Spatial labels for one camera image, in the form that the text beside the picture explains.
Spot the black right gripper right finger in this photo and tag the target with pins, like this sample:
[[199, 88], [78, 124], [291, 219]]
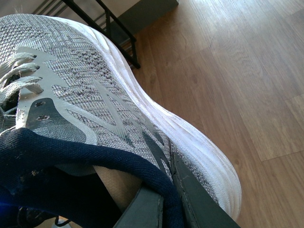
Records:
[[199, 209]]

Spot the grey knit sneaker white sole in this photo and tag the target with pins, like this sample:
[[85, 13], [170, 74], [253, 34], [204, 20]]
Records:
[[79, 137]]

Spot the black metal shoe rack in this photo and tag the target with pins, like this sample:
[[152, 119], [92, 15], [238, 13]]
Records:
[[106, 23]]

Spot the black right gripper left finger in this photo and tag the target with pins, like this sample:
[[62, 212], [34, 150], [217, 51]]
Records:
[[145, 211]]

